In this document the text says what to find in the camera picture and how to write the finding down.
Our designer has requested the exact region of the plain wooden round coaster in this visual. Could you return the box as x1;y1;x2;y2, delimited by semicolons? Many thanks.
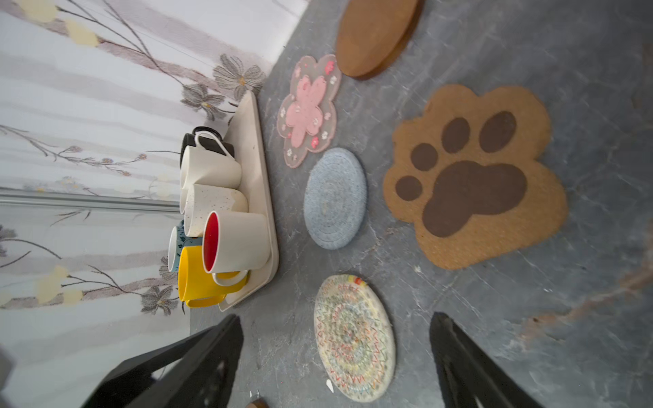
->
336;0;425;81

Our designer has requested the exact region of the brown paw cork coaster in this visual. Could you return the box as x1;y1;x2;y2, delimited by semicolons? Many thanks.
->
384;84;568;270

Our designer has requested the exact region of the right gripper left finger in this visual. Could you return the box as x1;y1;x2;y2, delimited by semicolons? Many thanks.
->
83;314;244;407

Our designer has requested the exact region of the blue patterned mug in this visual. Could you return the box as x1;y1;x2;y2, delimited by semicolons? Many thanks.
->
168;221;203;273

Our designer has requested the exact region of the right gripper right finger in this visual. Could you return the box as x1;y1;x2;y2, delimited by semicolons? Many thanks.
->
430;312;542;408

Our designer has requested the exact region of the speckled white mug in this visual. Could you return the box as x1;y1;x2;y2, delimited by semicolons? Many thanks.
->
180;184;249;237

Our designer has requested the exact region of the plain white mug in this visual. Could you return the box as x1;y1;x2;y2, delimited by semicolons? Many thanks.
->
180;147;242;189

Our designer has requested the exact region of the beige rectangular serving tray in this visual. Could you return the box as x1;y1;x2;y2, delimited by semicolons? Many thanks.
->
219;91;280;313

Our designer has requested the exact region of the pink flower silicone coaster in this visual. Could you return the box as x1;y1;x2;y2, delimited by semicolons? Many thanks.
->
277;54;343;168

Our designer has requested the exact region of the white mug red inside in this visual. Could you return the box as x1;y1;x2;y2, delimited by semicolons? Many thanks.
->
202;211;271;287

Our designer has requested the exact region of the glossy brown round coaster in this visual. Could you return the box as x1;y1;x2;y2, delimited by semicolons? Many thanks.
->
246;398;269;408

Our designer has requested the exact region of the yellow mug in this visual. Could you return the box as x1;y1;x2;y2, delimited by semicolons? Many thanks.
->
178;246;249;309

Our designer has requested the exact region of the black mug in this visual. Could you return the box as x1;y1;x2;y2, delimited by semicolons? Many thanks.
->
180;126;236;164

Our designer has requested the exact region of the multicolour woven round coaster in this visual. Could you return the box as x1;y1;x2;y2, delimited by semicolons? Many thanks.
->
314;275;396;403

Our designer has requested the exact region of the light blue woven coaster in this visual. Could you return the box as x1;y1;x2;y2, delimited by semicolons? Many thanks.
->
304;148;367;250

